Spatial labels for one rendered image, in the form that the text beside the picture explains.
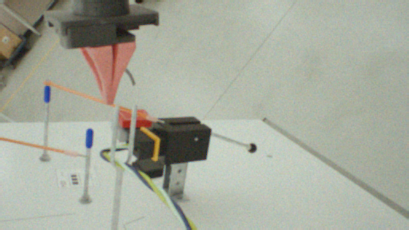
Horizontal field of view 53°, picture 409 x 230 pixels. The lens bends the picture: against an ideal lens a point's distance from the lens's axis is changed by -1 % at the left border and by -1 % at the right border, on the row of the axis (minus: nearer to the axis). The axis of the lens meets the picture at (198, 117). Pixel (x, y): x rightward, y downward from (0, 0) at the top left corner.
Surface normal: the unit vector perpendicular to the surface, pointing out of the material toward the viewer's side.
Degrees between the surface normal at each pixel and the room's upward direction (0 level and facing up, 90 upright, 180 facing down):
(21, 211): 54
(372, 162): 0
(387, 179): 0
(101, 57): 110
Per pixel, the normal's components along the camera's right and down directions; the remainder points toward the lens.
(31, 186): 0.15, -0.93
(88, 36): 0.52, 0.35
